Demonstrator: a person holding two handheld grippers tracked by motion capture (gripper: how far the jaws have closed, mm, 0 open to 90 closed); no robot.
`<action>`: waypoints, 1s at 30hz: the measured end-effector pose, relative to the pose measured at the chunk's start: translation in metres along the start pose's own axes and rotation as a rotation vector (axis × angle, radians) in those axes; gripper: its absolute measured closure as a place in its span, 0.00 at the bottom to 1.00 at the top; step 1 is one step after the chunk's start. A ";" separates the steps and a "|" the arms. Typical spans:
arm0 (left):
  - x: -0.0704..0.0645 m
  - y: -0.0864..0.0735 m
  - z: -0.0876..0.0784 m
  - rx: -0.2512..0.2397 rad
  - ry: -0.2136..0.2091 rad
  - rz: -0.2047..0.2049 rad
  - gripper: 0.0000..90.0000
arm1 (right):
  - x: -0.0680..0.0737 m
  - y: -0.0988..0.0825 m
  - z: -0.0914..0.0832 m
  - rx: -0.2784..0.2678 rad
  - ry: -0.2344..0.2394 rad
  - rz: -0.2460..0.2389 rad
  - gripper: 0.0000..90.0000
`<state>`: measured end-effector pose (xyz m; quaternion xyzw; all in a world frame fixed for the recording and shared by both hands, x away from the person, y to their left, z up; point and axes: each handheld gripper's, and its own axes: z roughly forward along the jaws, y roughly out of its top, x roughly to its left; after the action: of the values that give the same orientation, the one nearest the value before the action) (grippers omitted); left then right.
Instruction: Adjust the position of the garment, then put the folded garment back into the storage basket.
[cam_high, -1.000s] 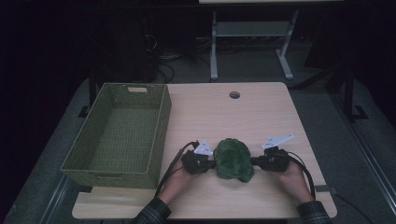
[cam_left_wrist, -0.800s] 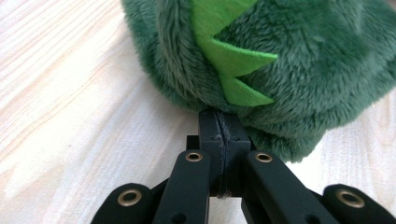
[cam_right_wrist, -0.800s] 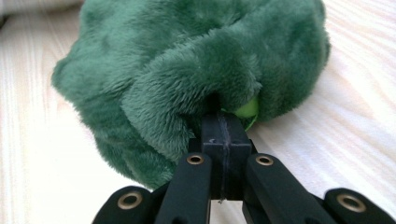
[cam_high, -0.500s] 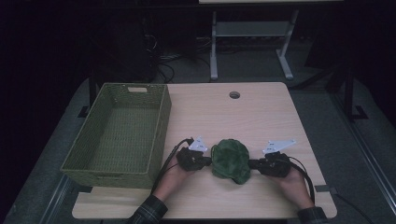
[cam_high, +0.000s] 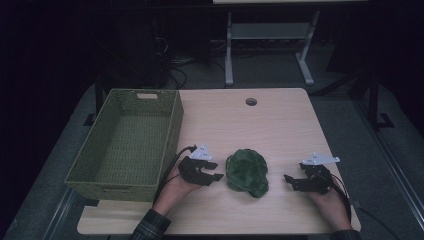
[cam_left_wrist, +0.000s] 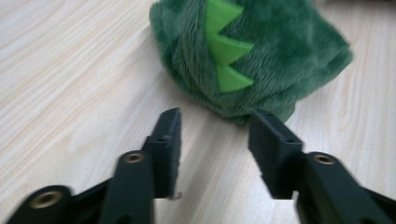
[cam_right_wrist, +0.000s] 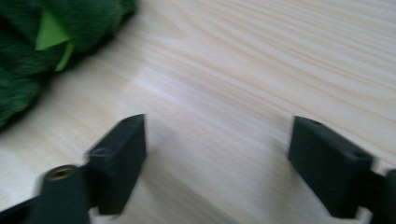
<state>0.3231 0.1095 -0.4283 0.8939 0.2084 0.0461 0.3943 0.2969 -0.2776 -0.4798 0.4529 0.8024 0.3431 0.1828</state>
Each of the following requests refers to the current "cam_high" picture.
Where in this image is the green fleece garment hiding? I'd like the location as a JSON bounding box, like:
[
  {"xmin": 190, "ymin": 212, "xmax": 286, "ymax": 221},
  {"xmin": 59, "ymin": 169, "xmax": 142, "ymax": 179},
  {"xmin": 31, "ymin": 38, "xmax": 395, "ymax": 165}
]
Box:
[{"xmin": 225, "ymin": 148, "xmax": 270, "ymax": 199}]

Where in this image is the metal floor rail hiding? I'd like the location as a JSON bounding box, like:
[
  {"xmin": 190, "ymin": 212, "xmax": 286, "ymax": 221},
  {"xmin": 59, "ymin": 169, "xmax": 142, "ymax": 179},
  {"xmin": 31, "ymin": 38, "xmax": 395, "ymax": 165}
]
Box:
[
  {"xmin": 353, "ymin": 99, "xmax": 424, "ymax": 222},
  {"xmin": 41, "ymin": 186, "xmax": 80, "ymax": 240}
]

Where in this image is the black metal stand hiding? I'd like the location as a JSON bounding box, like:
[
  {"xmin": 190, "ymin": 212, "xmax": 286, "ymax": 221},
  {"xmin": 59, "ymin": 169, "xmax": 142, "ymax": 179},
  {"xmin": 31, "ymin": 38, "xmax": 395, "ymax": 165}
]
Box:
[
  {"xmin": 367, "ymin": 68, "xmax": 395, "ymax": 130},
  {"xmin": 83, "ymin": 71, "xmax": 105, "ymax": 127}
]

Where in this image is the right hand-held gripper cable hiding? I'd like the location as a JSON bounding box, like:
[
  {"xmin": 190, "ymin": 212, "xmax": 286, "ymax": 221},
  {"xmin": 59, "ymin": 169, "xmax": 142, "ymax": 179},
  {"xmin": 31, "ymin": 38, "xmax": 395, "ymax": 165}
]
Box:
[{"xmin": 329, "ymin": 173, "xmax": 353, "ymax": 224}]

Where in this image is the bundle of black floor cables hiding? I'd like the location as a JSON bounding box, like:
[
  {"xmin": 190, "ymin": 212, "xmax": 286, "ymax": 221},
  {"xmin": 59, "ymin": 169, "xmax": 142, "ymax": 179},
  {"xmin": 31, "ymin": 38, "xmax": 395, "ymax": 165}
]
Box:
[{"xmin": 156, "ymin": 35, "xmax": 228, "ymax": 90}]

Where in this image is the person's right hand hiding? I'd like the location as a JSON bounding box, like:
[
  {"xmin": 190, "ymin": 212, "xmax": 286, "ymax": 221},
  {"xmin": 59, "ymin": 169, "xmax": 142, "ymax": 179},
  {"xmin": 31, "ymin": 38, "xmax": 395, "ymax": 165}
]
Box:
[{"xmin": 304, "ymin": 185, "xmax": 353, "ymax": 232}]

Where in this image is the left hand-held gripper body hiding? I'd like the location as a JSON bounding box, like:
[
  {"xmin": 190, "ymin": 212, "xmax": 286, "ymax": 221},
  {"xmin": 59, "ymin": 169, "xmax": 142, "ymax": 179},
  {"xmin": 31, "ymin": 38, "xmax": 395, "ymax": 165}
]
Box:
[{"xmin": 177, "ymin": 143, "xmax": 214, "ymax": 186}]

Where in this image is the white metal desk frame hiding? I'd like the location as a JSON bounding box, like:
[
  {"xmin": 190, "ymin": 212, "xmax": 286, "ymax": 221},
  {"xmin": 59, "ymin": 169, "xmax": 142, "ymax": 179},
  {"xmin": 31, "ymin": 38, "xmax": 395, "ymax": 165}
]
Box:
[{"xmin": 224, "ymin": 9, "xmax": 321, "ymax": 88}]

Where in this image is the left hand-held gripper cable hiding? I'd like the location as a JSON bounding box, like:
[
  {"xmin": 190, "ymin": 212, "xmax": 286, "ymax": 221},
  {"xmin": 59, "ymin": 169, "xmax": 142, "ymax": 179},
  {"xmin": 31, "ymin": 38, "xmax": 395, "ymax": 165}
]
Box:
[{"xmin": 152, "ymin": 145, "xmax": 198, "ymax": 205}]

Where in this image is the black floor cable with plug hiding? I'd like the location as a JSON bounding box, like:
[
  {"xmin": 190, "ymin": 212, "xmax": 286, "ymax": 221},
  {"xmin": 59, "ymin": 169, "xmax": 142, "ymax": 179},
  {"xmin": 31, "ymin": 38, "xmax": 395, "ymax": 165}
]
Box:
[{"xmin": 351, "ymin": 199, "xmax": 402, "ymax": 240}]

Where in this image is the hand-held gripper cable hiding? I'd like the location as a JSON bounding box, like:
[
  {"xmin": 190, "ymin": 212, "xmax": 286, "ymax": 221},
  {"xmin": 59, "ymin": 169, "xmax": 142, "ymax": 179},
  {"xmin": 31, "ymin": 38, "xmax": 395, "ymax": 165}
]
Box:
[
  {"xmin": 329, "ymin": 173, "xmax": 353, "ymax": 224},
  {"xmin": 152, "ymin": 145, "xmax": 198, "ymax": 205}
]

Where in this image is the person's left hand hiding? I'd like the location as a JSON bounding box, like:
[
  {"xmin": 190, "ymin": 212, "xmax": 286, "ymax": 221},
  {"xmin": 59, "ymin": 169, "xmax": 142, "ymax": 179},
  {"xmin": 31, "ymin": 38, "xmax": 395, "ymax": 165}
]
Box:
[{"xmin": 152, "ymin": 162, "xmax": 202, "ymax": 217}]

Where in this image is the green woven basket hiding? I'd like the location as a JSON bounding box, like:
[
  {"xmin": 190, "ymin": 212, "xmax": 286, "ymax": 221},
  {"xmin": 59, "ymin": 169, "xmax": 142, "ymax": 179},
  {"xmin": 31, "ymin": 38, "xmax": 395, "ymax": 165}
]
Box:
[{"xmin": 64, "ymin": 88, "xmax": 185, "ymax": 203}]

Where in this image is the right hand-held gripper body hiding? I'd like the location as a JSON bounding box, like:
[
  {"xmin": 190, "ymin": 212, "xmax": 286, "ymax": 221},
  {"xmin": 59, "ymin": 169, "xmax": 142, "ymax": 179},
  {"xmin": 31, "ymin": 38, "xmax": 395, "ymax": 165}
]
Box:
[{"xmin": 299, "ymin": 152, "xmax": 341, "ymax": 196}]

